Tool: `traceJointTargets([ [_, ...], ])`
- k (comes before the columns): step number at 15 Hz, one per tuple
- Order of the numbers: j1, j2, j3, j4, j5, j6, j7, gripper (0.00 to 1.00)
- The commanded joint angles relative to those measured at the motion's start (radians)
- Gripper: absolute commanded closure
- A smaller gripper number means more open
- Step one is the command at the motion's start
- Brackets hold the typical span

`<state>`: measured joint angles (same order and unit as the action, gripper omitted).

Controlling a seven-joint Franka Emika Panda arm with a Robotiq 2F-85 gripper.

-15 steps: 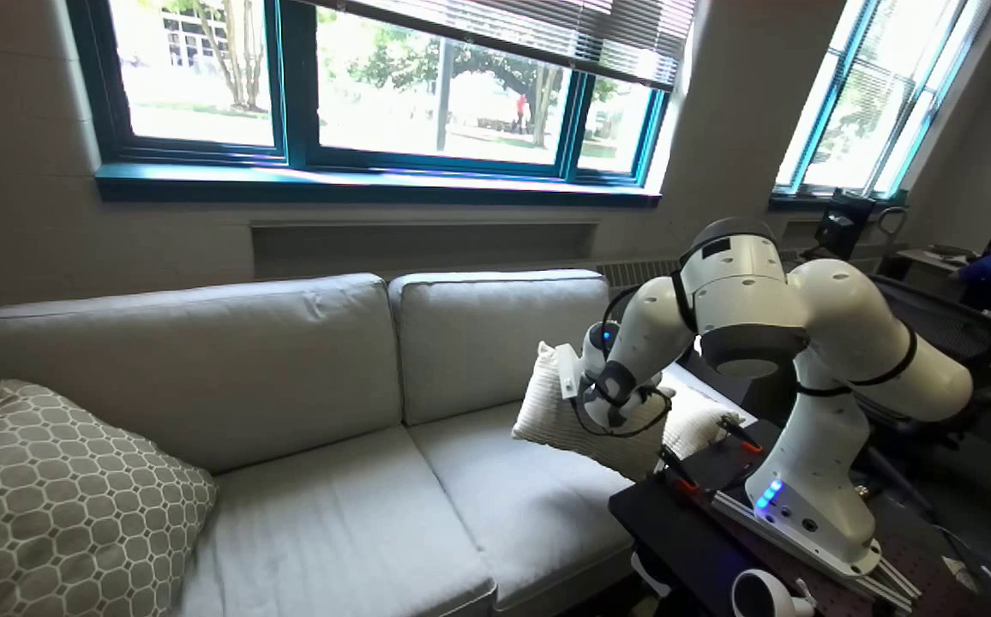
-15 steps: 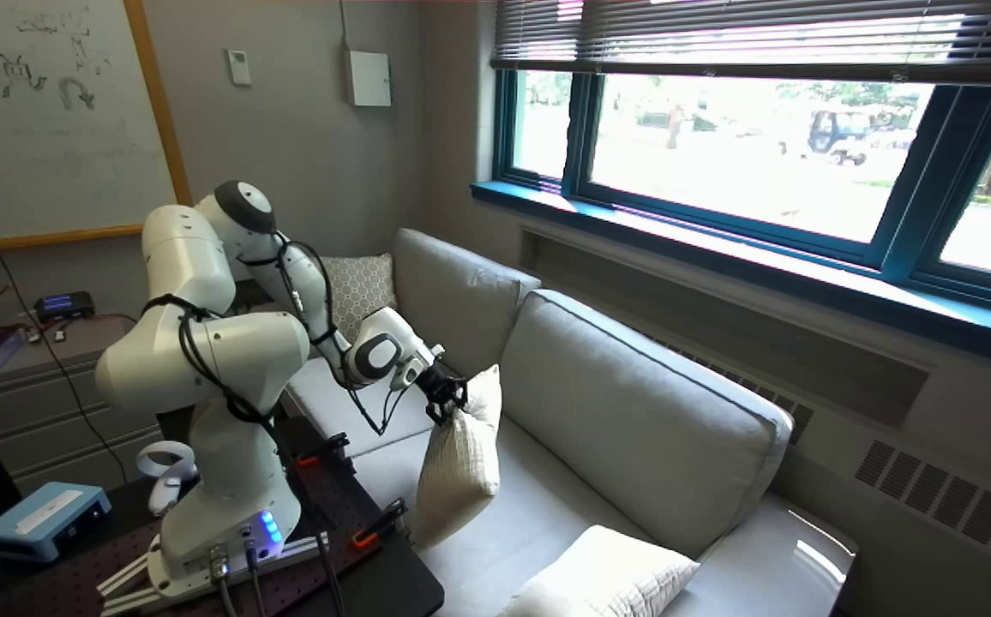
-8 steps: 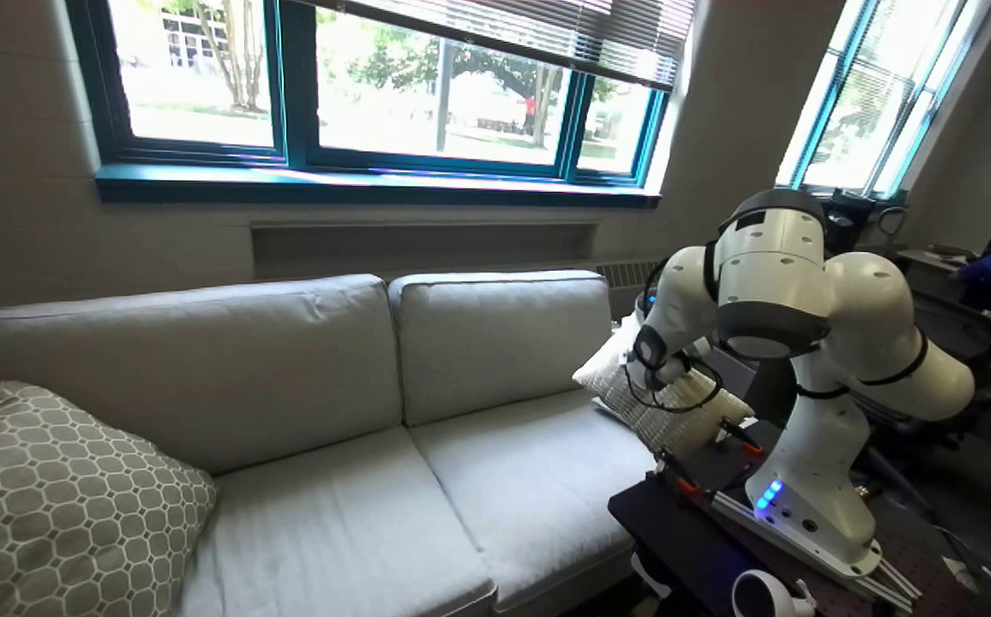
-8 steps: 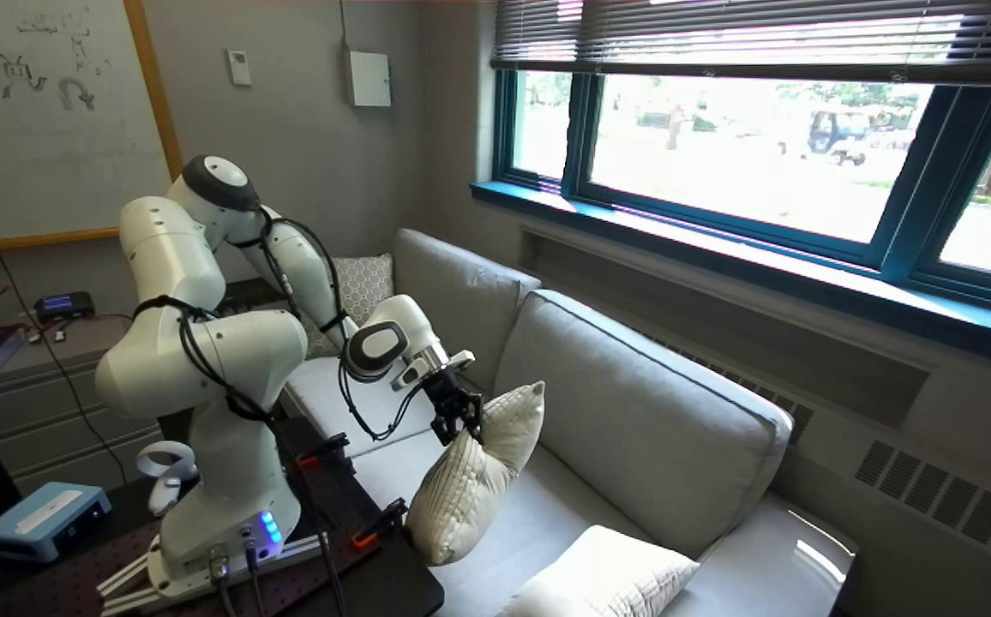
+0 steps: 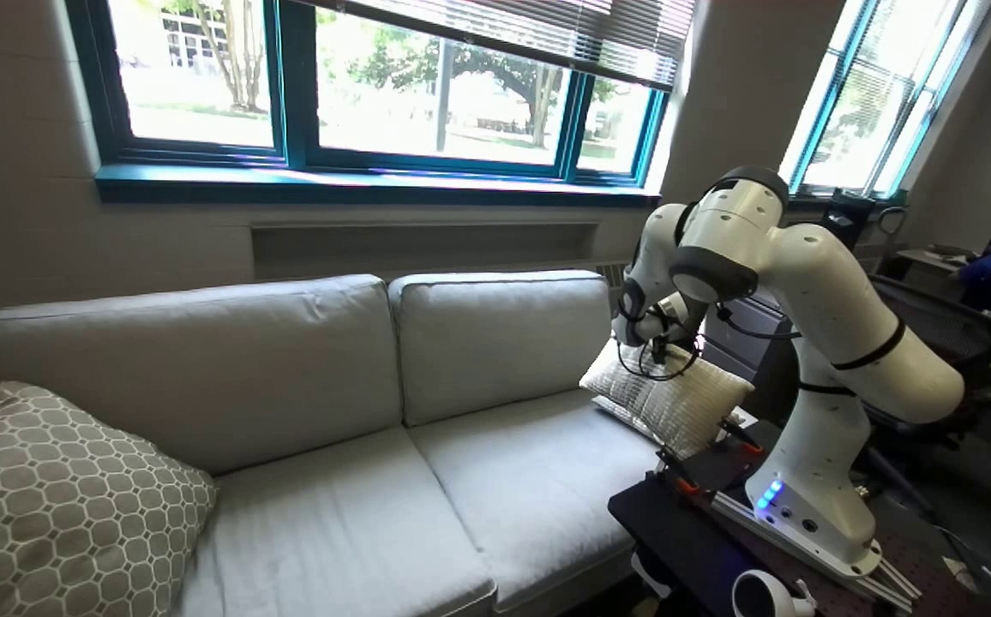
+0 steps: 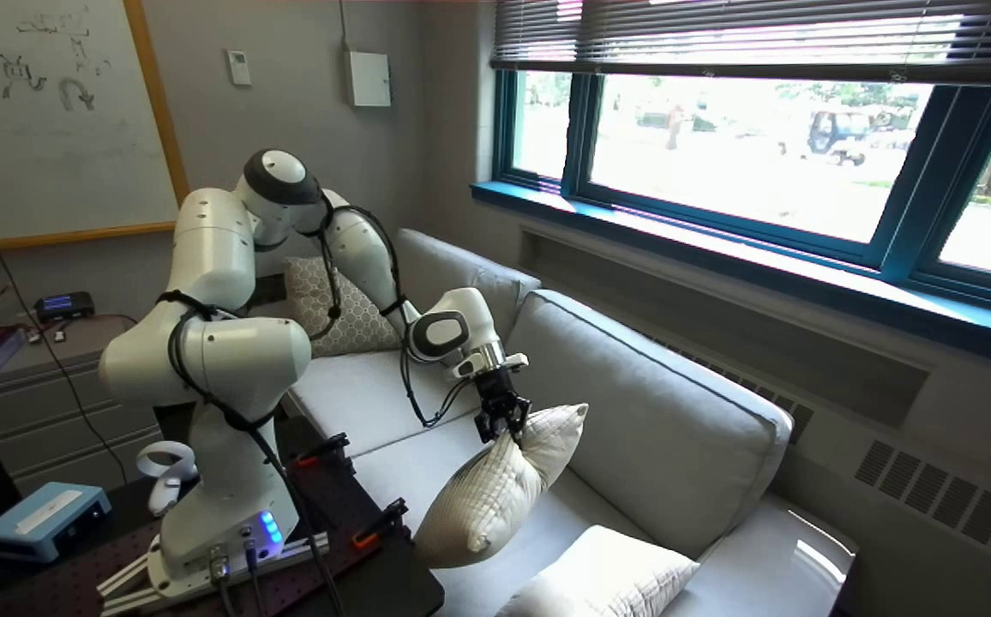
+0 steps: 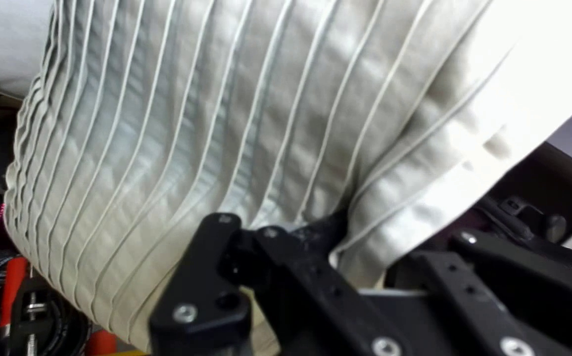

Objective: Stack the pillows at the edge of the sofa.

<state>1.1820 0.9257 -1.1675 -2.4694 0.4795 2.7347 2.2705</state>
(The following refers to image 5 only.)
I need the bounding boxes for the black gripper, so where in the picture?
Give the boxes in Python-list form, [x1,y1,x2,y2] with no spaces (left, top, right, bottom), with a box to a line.
[623,305,697,377]

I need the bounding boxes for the grey fabric sofa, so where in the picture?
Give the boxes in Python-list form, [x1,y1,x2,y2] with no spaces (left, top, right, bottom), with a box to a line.
[0,269,761,617]

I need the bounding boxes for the black drawer cabinet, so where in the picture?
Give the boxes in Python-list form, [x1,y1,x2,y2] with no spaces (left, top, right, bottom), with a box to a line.
[697,289,802,426]

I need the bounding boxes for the red black clamp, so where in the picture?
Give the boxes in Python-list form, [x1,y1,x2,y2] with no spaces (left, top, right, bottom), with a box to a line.
[655,450,710,499]
[713,411,763,459]

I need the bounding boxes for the black robot table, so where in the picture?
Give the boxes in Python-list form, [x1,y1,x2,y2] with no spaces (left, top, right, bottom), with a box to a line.
[608,421,943,617]

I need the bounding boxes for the black monitor device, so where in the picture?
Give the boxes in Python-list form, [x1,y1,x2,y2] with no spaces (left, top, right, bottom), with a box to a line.
[790,189,907,270]

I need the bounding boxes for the silver robot mounting plate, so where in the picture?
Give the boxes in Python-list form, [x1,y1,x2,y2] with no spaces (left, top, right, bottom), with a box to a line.
[707,487,925,609]

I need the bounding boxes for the white VR controller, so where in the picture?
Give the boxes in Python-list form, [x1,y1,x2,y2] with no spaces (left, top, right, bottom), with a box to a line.
[727,565,818,617]

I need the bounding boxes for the black office chair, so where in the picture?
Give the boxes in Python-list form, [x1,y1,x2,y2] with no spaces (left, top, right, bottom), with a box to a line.
[867,270,991,459]

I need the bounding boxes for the narrow teal framed window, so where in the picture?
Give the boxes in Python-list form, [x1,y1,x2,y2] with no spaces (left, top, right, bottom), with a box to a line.
[769,0,991,209]

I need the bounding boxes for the dark window blinds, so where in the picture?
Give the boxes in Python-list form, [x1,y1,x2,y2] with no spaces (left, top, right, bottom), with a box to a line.
[286,0,703,89]

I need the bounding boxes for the wide teal framed window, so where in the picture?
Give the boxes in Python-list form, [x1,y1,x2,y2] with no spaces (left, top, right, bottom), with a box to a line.
[63,0,678,209]

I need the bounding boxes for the beige lattice patterned pillow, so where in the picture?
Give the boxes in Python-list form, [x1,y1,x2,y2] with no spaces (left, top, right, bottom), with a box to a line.
[0,377,220,617]

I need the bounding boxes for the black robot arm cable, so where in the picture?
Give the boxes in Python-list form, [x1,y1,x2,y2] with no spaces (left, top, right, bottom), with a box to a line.
[610,167,915,405]

